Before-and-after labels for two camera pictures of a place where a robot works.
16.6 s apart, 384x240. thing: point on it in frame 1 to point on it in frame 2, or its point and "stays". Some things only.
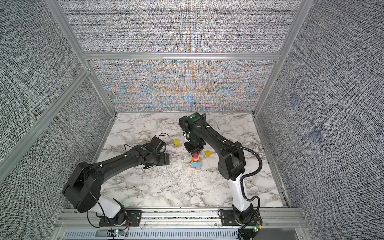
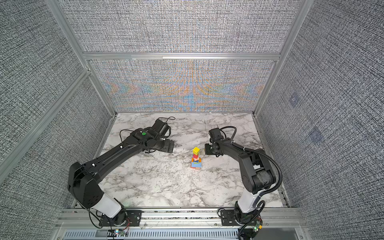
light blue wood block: x=196 y=165 stays
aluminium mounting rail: x=184 y=218 stays
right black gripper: x=192 y=150 to x=207 y=150
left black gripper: x=163 y=159 to x=167 y=148
